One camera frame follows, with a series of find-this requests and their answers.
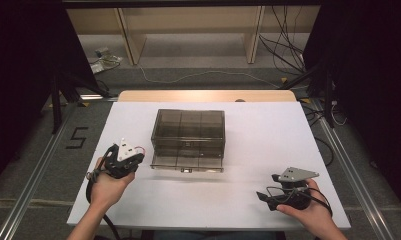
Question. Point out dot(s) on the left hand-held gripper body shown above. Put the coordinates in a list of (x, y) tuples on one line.
[(124, 156)]

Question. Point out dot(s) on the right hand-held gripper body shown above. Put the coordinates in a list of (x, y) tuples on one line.
[(296, 175)]

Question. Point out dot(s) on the clear acrylic drawer organizer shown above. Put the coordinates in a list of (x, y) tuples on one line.
[(174, 163)]

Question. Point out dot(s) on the smoky transparent drawer box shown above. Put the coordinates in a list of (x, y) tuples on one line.
[(188, 126)]

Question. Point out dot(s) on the person's left hand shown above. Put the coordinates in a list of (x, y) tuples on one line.
[(108, 188)]

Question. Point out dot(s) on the person's right hand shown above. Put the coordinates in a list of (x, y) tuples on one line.
[(316, 211)]

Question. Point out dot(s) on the black tripod stand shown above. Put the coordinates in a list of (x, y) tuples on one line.
[(328, 96), (56, 103)]

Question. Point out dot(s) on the black curtain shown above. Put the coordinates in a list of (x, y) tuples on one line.
[(374, 83), (21, 83)]

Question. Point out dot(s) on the light wooden shelf unit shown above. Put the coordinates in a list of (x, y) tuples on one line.
[(194, 20)]

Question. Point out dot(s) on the aluminium floor rail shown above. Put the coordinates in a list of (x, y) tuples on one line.
[(31, 180), (354, 180)]

